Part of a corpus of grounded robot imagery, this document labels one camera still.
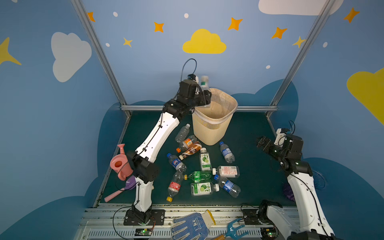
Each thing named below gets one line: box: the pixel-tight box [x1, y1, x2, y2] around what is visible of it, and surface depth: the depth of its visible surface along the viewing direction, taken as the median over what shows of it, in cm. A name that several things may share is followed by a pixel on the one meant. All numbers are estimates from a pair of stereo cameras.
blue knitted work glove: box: [170, 209, 216, 240], surface depth 73 cm
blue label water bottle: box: [214, 174, 241, 198], surface depth 82 cm
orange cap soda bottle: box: [176, 135, 197, 153], surface depth 101 cm
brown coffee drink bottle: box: [179, 141, 202, 161], surface depth 97 cm
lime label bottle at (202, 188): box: [190, 182, 220, 196], surface depth 82 cm
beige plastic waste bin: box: [192, 88, 238, 146], surface depth 95 cm
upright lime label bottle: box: [199, 147, 212, 172], surface depth 93 cm
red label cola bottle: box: [166, 171, 184, 203], surface depth 82 cm
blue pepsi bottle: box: [166, 153, 187, 173], surface depth 90 cm
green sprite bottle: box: [184, 171, 212, 183], surface depth 87 cm
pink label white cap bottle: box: [212, 165, 240, 178], surface depth 88 cm
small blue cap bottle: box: [219, 141, 236, 164], surface depth 96 cm
